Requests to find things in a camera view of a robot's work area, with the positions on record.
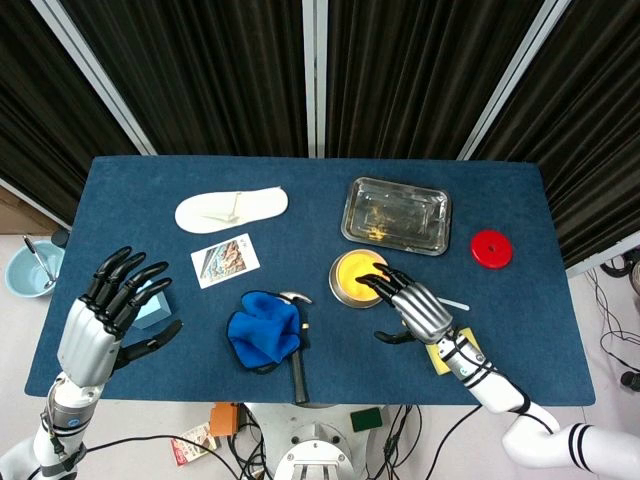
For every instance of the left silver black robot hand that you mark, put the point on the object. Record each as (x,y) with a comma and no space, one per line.
(85,340)

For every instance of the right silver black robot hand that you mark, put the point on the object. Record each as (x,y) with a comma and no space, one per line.
(422,312)

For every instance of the white plastic spoon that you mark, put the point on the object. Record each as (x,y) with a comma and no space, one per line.
(457,304)

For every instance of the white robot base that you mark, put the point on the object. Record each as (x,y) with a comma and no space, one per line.
(310,450)

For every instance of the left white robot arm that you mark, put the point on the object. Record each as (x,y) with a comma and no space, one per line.
(65,410)

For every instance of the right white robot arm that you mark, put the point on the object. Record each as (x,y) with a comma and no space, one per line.
(495,390)

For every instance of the beige bowl with yellow liquid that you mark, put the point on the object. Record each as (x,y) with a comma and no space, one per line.
(350,277)

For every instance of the light blue plastic bowl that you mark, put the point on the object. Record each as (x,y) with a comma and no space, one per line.
(27,275)

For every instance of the metal tray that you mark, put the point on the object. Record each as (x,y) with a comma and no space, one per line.
(395,215)

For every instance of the yellow sponge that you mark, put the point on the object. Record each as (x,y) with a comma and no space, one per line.
(439,362)

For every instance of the light blue foam cube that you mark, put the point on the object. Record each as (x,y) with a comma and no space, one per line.
(152,312)

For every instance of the round metal saucer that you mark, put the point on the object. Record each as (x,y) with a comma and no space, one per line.
(350,303)

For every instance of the red round disc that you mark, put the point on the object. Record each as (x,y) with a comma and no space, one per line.
(491,249)

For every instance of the black round floor object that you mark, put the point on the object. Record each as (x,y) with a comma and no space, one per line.
(61,238)

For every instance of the dark green box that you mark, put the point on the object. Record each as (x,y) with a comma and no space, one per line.
(366,419)

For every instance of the red white snack packet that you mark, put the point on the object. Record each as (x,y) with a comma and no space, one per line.
(192,445)

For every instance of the blue table cover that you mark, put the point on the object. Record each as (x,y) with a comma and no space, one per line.
(310,200)

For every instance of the orange box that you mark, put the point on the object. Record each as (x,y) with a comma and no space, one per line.
(223,419)

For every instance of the blue fleece cloth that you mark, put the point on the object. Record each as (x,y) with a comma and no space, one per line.
(262,330)

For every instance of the photo postcard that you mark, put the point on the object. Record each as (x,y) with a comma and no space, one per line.
(225,260)

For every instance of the white slipper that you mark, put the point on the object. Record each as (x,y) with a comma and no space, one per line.
(225,210)

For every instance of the black curtain panel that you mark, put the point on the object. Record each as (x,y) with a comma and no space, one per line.
(590,125)
(200,75)
(415,75)
(30,100)

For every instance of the white partition post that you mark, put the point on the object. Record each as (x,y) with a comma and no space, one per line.
(315,75)
(100,75)
(515,75)

